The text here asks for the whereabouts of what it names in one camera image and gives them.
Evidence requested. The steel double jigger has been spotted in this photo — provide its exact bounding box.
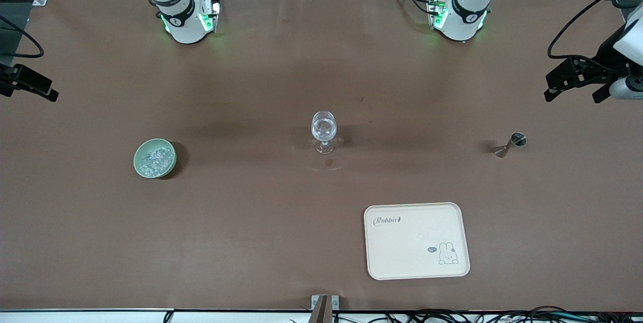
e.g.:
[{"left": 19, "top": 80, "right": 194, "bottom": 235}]
[{"left": 492, "top": 132, "right": 527, "bottom": 158}]

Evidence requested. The pile of clear ice cubes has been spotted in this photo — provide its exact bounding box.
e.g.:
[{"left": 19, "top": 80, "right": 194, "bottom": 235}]
[{"left": 139, "top": 147, "right": 174, "bottom": 177}]

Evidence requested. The clear stemmed wine glass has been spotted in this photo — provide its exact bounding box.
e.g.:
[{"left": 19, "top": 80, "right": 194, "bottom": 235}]
[{"left": 311, "top": 111, "right": 338, "bottom": 155}]

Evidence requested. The pale green ceramic bowl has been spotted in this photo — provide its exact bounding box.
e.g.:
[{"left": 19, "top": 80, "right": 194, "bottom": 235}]
[{"left": 133, "top": 138, "right": 177, "bottom": 179}]

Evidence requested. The cream rabbit print tray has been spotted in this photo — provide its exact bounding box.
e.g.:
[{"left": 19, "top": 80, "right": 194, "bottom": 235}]
[{"left": 363, "top": 202, "right": 471, "bottom": 281}]

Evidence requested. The brown table cover mat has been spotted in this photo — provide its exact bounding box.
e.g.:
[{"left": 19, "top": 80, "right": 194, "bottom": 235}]
[{"left": 0, "top": 0, "right": 643, "bottom": 312}]

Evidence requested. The tangled black cable bundle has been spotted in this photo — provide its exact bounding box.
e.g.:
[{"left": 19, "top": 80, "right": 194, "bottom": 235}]
[{"left": 289, "top": 306, "right": 643, "bottom": 323}]

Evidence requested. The brown upright post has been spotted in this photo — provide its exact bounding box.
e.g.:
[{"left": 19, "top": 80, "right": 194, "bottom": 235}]
[{"left": 311, "top": 296, "right": 332, "bottom": 323}]

